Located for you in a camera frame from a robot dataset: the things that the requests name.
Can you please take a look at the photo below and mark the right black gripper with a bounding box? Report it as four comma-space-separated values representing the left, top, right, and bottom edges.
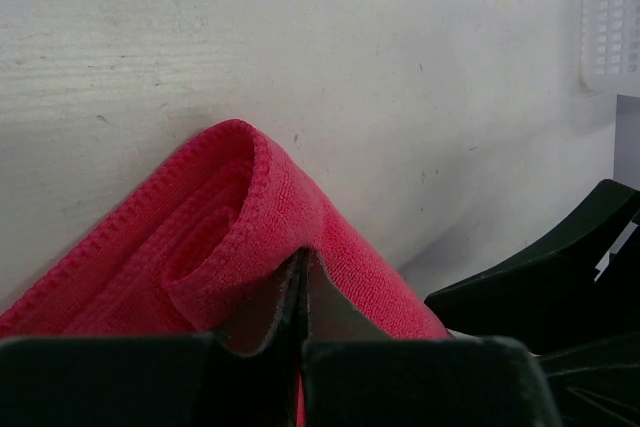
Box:
425, 179, 639, 426

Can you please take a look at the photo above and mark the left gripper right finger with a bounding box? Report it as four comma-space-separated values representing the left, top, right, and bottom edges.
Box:
299, 251, 389, 426

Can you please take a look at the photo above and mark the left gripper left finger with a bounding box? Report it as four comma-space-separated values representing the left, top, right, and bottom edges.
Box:
214, 252, 303, 426

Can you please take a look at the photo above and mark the red towel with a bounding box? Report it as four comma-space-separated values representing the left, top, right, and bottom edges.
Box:
0, 118, 451, 427

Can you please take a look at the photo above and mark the white plastic basket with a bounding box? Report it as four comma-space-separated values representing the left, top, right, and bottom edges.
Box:
580, 0, 640, 97

